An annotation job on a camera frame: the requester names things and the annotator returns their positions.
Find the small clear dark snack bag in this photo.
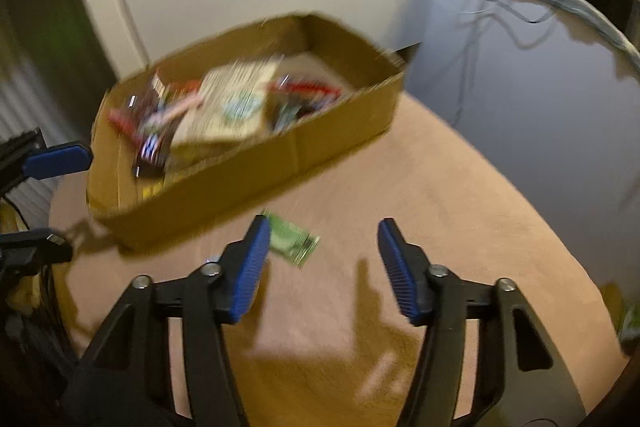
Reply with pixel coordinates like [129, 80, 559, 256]
[107, 76, 168, 145]

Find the small light green packet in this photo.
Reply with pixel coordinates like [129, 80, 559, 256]
[262, 210, 320, 268]

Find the Snickers bar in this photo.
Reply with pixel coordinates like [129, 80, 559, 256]
[132, 126, 176, 179]

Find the green candy packet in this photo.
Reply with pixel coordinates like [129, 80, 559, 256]
[273, 103, 305, 132]

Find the clear red-ended prune packet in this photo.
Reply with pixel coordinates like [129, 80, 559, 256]
[269, 74, 343, 105]

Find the brown cardboard box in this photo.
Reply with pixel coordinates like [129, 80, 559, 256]
[86, 14, 405, 249]

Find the green tissue box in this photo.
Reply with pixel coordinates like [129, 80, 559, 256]
[617, 303, 640, 352]

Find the clear wrapped cracker pack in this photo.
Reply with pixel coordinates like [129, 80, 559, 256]
[171, 55, 283, 150]

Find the white cable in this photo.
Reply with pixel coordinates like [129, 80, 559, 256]
[372, 0, 507, 128]

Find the black cable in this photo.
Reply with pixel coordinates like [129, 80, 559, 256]
[464, 0, 559, 53]

